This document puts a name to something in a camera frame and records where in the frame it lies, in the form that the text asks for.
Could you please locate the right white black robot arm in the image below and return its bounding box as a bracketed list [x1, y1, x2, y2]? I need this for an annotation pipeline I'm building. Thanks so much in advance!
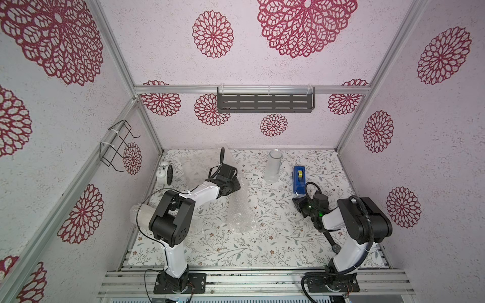
[293, 192, 393, 275]

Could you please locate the grey slotted wall shelf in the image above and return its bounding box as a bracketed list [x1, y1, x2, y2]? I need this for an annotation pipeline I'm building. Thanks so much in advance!
[216, 87, 316, 114]

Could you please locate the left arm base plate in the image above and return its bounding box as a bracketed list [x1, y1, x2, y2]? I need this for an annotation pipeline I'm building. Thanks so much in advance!
[154, 272, 207, 295]

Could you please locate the clear glass vase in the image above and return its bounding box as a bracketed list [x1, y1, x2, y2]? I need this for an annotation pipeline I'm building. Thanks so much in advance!
[264, 149, 283, 184]

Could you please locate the black wire wall basket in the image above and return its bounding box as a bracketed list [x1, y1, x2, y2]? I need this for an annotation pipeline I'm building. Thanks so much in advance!
[98, 119, 141, 173]

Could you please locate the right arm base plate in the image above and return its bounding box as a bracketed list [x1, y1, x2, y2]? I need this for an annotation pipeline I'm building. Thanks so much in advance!
[302, 267, 361, 294]

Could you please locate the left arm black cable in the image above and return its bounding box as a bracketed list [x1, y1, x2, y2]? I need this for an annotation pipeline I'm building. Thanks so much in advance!
[135, 146, 226, 247]

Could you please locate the black handled brush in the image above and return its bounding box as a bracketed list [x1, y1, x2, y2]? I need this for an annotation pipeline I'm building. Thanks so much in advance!
[323, 231, 341, 254]

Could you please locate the blue tape dispenser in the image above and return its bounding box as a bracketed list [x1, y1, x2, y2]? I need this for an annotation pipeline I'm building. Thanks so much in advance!
[293, 165, 306, 196]

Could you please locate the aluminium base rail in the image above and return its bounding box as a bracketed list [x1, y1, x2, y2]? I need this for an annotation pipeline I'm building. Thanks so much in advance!
[95, 267, 415, 302]

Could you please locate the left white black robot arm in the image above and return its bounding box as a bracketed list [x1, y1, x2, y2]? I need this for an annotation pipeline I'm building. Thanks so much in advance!
[149, 164, 241, 279]

